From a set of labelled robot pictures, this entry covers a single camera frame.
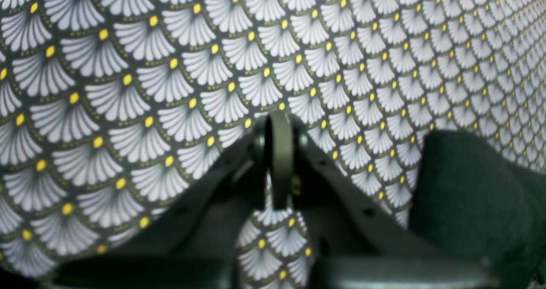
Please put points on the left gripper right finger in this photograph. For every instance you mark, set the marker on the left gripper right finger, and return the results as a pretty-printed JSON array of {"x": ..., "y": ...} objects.
[{"x": 357, "y": 244}]

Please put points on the fan-patterned purple tablecloth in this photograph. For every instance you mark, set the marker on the fan-patterned purple tablecloth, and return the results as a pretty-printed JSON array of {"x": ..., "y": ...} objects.
[{"x": 111, "y": 109}]

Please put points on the dark grey T-shirt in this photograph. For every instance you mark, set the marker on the dark grey T-shirt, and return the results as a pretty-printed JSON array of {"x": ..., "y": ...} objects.
[{"x": 472, "y": 202}]

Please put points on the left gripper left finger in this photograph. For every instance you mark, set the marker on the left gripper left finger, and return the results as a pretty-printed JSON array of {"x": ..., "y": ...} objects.
[{"x": 192, "y": 244}]

